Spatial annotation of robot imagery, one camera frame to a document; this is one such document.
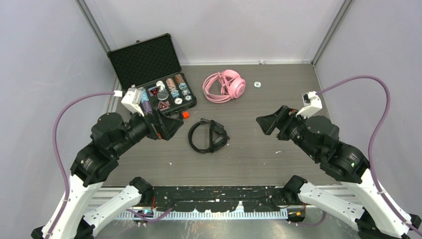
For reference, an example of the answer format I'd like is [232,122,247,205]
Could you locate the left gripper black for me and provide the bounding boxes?
[113,103,185,155]

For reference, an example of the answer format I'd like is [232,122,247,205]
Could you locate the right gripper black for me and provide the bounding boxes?
[255,103,319,159]

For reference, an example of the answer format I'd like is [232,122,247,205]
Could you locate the black headphones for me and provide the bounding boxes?
[188,118,231,154]

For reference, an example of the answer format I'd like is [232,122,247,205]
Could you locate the pink headphones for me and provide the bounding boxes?
[202,69,246,104]

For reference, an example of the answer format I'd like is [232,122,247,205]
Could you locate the pink headphone cable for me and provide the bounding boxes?
[217,71,233,98]

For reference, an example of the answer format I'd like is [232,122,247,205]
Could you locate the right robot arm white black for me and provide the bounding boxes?
[256,106,422,239]

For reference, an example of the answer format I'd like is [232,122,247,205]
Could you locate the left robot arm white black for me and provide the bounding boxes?
[31,110,184,239]

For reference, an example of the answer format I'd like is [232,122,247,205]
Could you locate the small orange cube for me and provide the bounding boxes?
[182,112,190,120]

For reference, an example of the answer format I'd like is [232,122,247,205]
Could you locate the black poker chip case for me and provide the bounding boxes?
[107,33,197,116]

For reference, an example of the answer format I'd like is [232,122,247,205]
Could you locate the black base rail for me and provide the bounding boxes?
[138,186,306,213]

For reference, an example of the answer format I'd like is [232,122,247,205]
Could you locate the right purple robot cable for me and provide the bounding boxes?
[315,75,422,237]

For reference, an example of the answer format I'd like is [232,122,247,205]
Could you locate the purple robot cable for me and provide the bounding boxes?
[315,75,422,237]
[43,91,123,239]

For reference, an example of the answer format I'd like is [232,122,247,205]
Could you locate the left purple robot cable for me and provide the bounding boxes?
[43,91,123,239]

